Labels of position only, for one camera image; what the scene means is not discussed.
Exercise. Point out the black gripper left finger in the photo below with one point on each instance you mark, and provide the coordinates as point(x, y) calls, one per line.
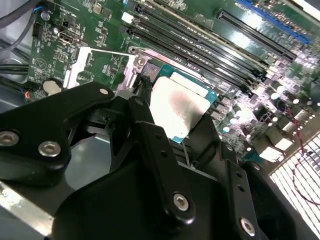
point(37, 130)

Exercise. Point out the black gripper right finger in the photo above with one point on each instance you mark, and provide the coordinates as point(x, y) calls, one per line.
point(241, 205)

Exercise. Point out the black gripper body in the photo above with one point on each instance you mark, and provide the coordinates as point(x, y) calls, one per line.
point(112, 207)

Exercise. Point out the metal socket cover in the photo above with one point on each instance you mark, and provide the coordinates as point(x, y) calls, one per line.
point(80, 62)

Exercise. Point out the silver CPU chip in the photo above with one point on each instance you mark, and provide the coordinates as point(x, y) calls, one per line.
point(175, 105)

